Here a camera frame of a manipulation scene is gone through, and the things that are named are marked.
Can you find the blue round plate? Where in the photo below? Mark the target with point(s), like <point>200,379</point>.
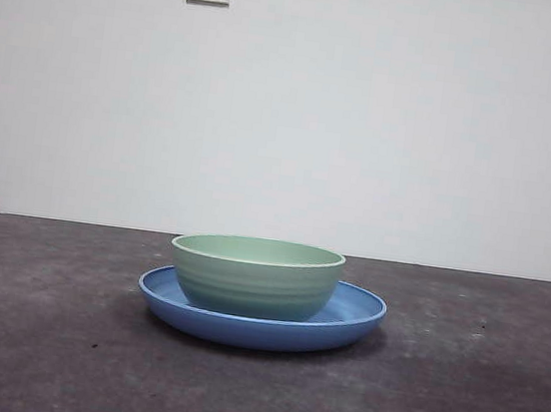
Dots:
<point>260,332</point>

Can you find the green ribbed bowl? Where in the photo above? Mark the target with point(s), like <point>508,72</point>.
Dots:
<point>256,284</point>

